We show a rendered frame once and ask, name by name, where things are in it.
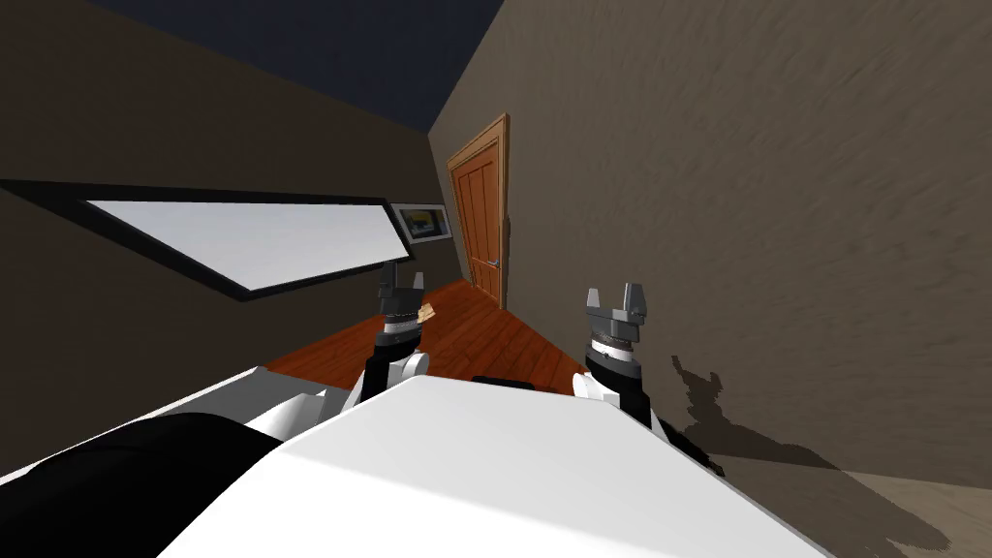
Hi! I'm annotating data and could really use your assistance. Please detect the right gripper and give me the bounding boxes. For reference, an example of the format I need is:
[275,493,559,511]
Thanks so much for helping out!
[584,282,648,343]

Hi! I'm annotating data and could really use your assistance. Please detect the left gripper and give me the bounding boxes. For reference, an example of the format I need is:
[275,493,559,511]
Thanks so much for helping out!
[377,263,426,320]

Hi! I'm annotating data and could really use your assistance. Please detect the brown wooden door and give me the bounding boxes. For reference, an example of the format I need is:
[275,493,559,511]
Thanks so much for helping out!
[450,139,506,305]

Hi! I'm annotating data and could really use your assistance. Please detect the black framed window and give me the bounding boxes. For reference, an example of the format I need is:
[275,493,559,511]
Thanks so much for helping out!
[0,178,417,303]

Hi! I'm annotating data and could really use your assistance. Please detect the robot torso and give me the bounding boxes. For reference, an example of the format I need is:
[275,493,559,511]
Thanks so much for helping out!
[157,375,832,558]

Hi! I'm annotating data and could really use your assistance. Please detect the framed wall picture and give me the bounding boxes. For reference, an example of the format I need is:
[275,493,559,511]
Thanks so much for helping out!
[390,201,454,246]

